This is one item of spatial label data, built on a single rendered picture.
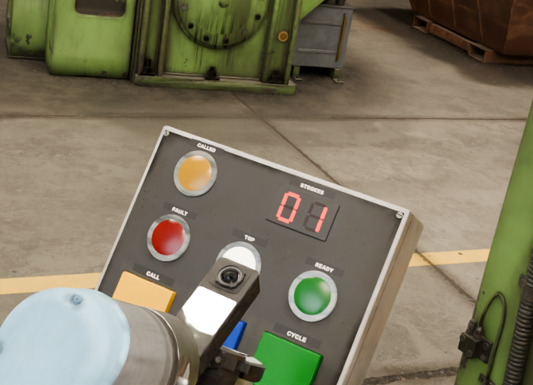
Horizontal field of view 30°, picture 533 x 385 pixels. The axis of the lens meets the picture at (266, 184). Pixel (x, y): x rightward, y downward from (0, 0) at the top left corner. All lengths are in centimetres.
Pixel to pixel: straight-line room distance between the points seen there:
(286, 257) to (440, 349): 224
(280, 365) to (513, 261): 32
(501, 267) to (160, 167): 44
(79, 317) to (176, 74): 490
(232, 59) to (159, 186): 442
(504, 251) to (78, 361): 69
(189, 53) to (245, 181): 439
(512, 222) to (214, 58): 446
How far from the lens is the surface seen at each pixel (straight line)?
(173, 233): 121
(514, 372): 126
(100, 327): 70
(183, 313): 89
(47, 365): 71
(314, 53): 616
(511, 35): 733
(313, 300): 113
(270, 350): 114
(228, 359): 90
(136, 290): 122
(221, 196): 120
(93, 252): 359
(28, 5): 570
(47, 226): 376
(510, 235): 125
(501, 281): 127
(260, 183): 119
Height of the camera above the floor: 161
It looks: 22 degrees down
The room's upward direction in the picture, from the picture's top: 10 degrees clockwise
